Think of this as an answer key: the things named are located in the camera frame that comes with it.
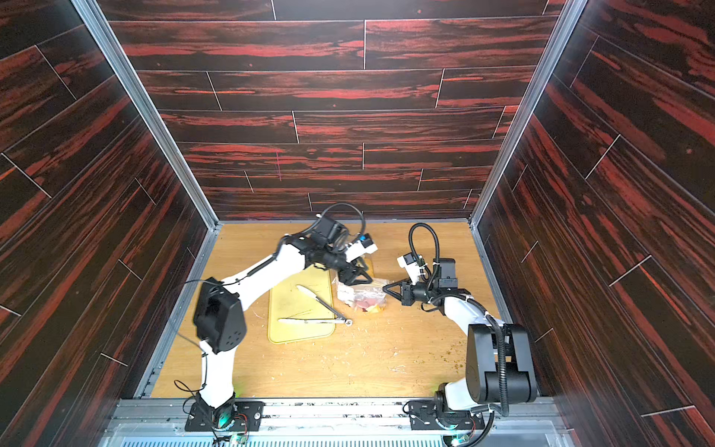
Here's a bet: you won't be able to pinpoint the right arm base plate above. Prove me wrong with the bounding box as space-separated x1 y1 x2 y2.
402 399 485 431

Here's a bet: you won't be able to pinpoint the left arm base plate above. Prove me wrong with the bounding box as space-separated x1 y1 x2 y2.
184 400 264 433

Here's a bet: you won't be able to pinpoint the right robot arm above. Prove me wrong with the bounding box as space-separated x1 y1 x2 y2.
383 223 538 429

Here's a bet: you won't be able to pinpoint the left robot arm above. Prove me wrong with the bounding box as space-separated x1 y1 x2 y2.
175 202 377 433

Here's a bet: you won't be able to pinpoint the yellow plastic tray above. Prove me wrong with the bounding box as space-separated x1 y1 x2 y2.
267 267 335 345

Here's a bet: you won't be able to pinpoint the clear resealable bag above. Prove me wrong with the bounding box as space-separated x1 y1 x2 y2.
331 275 388 313

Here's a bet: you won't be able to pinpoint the metal tongs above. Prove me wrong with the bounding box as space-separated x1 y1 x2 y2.
277 285 353 327

